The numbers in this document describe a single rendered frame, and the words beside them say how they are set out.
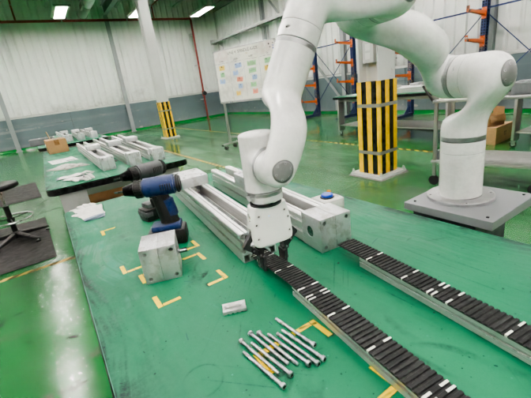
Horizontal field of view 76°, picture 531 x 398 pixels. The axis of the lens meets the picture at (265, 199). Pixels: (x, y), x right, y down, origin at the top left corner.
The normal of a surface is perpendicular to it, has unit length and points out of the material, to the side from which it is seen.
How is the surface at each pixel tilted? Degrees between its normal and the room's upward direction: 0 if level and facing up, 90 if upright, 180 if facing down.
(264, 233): 90
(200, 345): 0
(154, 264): 90
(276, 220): 90
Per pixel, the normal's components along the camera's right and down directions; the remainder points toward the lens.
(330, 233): 0.46, 0.23
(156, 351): -0.13, -0.94
